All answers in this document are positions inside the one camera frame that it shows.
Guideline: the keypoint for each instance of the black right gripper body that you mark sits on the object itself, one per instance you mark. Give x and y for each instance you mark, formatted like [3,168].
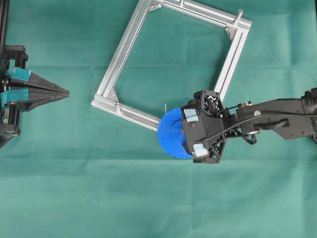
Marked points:
[205,123]

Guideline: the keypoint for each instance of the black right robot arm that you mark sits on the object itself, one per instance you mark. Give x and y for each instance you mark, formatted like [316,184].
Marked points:
[289,118]

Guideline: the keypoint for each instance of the steel shaft at far corner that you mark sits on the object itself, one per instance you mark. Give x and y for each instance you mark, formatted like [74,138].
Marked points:
[238,17]

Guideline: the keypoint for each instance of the blue plastic gear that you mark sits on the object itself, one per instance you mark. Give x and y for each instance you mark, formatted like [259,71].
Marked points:
[170,135]

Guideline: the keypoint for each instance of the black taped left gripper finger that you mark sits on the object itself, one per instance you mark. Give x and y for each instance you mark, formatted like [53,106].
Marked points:
[28,99]
[24,78]

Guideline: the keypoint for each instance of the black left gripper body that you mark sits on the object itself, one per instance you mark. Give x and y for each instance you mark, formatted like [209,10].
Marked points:
[10,57]

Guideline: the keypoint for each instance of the green table cloth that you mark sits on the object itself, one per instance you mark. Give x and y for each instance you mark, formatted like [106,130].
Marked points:
[78,172]

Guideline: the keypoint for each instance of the square aluminium extrusion frame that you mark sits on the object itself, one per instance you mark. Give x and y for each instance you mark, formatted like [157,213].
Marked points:
[106,99]

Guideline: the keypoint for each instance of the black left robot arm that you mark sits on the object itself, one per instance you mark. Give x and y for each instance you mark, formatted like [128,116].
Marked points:
[4,7]

